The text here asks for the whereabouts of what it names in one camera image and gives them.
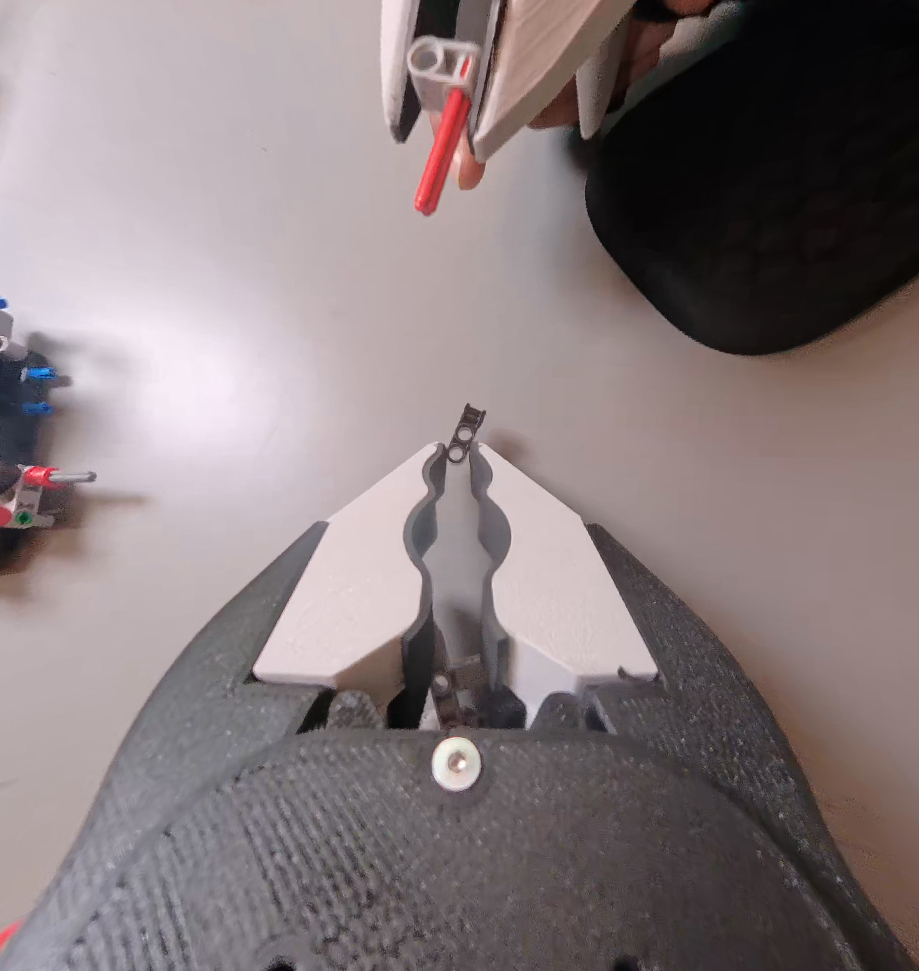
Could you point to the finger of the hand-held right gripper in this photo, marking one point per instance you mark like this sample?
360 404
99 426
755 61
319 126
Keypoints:
399 61
543 61

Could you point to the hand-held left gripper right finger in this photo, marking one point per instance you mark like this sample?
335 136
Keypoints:
573 599

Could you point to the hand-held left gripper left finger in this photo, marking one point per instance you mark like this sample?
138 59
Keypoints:
338 599

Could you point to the grey lego connector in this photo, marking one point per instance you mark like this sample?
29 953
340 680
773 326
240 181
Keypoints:
437 68

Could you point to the red lego axle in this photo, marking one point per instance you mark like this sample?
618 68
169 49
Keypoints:
440 152

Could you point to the grey lego gearbox assembly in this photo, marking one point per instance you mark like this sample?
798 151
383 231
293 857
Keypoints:
1 941

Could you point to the lego car chassis assembly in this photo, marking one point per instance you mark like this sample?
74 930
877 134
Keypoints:
4 425

